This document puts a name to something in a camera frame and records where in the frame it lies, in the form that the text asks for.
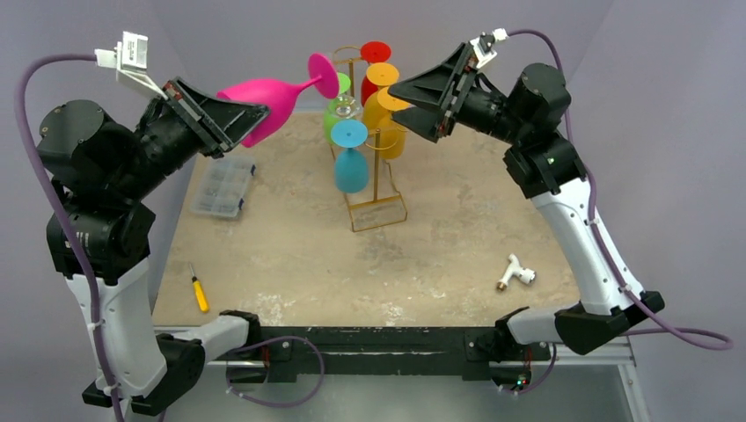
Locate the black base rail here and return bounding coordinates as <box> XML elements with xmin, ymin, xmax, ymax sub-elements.
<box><xmin>221</xmin><ymin>326</ymin><xmax>551</xmax><ymax>382</ymax></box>

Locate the gold wire glass rack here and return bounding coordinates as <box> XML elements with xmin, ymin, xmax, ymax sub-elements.
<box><xmin>329</xmin><ymin>46</ymin><xmax>408</xmax><ymax>232</ymax></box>

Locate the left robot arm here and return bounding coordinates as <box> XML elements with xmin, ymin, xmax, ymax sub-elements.
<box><xmin>37</xmin><ymin>78</ymin><xmax>270</xmax><ymax>417</ymax></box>

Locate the pink wine glass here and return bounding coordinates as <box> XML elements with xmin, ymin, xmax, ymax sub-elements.
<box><xmin>216</xmin><ymin>53</ymin><xmax>340</xmax><ymax>148</ymax></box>

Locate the blue wine glass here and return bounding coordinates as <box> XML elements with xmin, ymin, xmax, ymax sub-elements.
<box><xmin>331</xmin><ymin>120</ymin><xmax>369</xmax><ymax>193</ymax></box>

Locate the green wine glass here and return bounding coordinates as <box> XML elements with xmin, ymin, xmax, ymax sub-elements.
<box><xmin>323</xmin><ymin>72</ymin><xmax>351</xmax><ymax>145</ymax></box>

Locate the clear wine glass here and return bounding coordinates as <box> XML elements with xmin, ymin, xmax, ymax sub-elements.
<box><xmin>326</xmin><ymin>94</ymin><xmax>362</xmax><ymax>120</ymax></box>

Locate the purple cable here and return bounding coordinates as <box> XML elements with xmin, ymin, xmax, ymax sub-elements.
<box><xmin>14</xmin><ymin>53</ymin><xmax>127</xmax><ymax>422</ymax></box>
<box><xmin>505</xmin><ymin>29</ymin><xmax>735</xmax><ymax>353</ymax></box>

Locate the white plastic pipe fitting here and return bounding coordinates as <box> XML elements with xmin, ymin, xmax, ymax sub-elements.
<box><xmin>496</xmin><ymin>254</ymin><xmax>537</xmax><ymax>291</ymax></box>

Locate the orange wine glass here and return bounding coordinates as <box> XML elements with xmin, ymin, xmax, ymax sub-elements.
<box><xmin>362</xmin><ymin>62</ymin><xmax>399</xmax><ymax>131</ymax></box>
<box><xmin>376</xmin><ymin>87</ymin><xmax>411</xmax><ymax>160</ymax></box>

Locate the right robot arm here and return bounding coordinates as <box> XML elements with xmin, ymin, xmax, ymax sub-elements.
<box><xmin>388</xmin><ymin>43</ymin><xmax>665</xmax><ymax>360</ymax></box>

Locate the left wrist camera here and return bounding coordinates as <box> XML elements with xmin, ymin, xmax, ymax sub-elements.
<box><xmin>94</xmin><ymin>31</ymin><xmax>167</xmax><ymax>99</ymax></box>

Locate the clear plastic organizer box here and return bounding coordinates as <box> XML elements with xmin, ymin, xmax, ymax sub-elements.
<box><xmin>190</xmin><ymin>156</ymin><xmax>257</xmax><ymax>219</ymax></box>

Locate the red wine glass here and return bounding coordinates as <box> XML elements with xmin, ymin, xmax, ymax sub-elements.
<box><xmin>360</xmin><ymin>40</ymin><xmax>391</xmax><ymax>105</ymax></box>

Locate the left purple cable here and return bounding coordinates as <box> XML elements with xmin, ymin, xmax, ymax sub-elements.
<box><xmin>14</xmin><ymin>53</ymin><xmax>127</xmax><ymax>422</ymax></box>

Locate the yellow handled screwdriver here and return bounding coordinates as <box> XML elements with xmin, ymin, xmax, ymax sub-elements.
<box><xmin>187</xmin><ymin>262</ymin><xmax>210</xmax><ymax>313</ymax></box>

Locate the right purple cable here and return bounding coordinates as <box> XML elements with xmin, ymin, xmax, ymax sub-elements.
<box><xmin>505</xmin><ymin>29</ymin><xmax>735</xmax><ymax>353</ymax></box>

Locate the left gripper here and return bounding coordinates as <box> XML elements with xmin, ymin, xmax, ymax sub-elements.
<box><xmin>113</xmin><ymin>72</ymin><xmax>271</xmax><ymax>196</ymax></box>

